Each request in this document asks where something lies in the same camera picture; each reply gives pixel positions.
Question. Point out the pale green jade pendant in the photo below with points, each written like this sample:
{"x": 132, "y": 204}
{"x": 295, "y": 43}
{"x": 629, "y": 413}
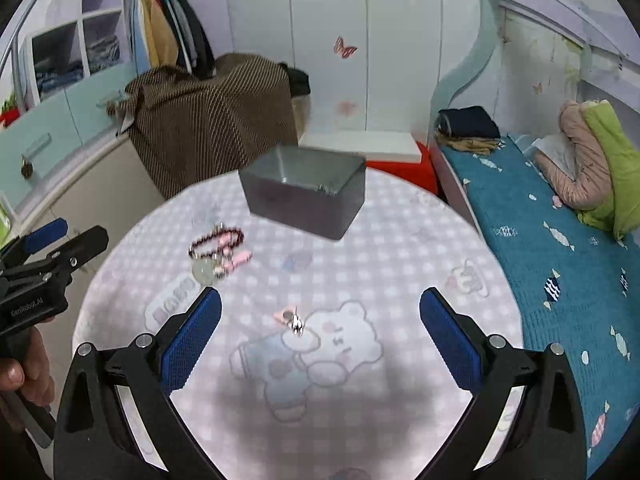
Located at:
{"x": 204, "y": 269}

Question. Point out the white pillow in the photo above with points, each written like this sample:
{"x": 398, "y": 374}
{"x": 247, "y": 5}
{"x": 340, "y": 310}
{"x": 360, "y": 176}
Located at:
{"x": 560, "y": 151}

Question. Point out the white foam board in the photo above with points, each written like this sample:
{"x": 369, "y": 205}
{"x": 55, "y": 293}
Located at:
{"x": 379, "y": 146}

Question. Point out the hanging clothes row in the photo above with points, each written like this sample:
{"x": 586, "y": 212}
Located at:
{"x": 168, "y": 32}

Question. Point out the pink butterfly wall sticker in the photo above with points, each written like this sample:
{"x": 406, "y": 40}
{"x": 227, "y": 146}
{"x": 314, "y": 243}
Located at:
{"x": 343, "y": 50}

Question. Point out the mint drawer cabinet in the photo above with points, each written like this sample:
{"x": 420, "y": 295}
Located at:
{"x": 57, "y": 127}

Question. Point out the grey metal tin box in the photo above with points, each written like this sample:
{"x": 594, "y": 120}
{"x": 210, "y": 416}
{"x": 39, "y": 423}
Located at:
{"x": 319, "y": 192}

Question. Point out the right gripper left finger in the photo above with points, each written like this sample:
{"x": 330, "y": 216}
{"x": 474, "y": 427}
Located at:
{"x": 93, "y": 438}

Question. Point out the white low cabinet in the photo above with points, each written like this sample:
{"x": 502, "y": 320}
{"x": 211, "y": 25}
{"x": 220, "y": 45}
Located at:
{"x": 105, "y": 184}

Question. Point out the dark navy folded clothes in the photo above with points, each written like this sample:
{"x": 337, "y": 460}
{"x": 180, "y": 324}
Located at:
{"x": 468, "y": 122}

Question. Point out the teal patterned bed mattress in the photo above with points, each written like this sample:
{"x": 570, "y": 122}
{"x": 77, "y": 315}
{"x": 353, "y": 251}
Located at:
{"x": 574, "y": 285}

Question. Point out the green packaging bag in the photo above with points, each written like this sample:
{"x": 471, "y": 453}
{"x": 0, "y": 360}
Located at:
{"x": 7, "y": 218}

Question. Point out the pinecone drawer ornament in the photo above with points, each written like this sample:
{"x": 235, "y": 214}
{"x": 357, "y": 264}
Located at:
{"x": 26, "y": 168}

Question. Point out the lilac shelf cabinet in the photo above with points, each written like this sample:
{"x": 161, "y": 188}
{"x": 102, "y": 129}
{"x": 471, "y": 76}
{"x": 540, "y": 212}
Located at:
{"x": 52, "y": 35}

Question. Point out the tan folded clothes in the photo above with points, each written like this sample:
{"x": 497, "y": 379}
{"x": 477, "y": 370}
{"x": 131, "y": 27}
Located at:
{"x": 477, "y": 146}

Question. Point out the red storage bench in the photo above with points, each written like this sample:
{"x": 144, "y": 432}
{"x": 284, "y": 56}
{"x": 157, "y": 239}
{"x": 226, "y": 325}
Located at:
{"x": 421, "y": 174}

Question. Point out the brown striped cloth cover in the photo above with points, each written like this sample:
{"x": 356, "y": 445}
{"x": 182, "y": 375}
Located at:
{"x": 187, "y": 130}

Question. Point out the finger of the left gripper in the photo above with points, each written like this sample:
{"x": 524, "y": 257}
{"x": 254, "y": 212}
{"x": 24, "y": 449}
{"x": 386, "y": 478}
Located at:
{"x": 67, "y": 258}
{"x": 21, "y": 248}

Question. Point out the left hand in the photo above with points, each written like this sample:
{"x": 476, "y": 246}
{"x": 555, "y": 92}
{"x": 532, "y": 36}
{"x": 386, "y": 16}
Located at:
{"x": 30, "y": 374}

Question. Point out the pink checkered cartoon tablecloth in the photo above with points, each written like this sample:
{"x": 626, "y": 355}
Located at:
{"x": 320, "y": 367}

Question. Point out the black garment behind cover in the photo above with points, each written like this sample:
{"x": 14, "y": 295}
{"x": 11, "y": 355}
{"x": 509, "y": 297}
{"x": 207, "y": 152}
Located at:
{"x": 298, "y": 81}

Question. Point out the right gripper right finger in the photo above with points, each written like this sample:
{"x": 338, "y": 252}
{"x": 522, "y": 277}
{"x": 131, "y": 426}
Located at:
{"x": 524, "y": 420}

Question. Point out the mint bunk bed frame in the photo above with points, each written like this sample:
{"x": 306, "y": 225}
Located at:
{"x": 480, "y": 50}

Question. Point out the pink hair clip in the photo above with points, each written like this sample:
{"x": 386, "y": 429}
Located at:
{"x": 232, "y": 260}

